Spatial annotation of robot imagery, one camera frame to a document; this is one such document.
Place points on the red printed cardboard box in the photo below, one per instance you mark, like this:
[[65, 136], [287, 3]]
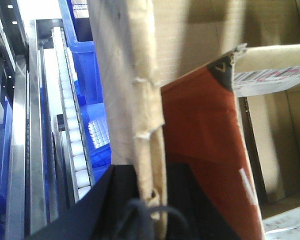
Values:
[[202, 130]]

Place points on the large plain cardboard box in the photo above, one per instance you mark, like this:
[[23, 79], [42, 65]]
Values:
[[123, 32]]

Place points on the white roller conveyor track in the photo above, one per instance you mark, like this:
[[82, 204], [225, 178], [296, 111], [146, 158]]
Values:
[[81, 175]]

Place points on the blue plastic bin on rollers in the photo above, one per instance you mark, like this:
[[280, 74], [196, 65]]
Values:
[[76, 22]]

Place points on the open cardboard box with labels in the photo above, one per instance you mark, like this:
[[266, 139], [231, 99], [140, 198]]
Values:
[[193, 33]]

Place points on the black gripper mount housing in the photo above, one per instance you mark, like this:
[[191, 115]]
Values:
[[112, 210]]

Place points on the steel shelf frame rail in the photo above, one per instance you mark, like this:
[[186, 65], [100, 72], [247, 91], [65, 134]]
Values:
[[28, 198]]

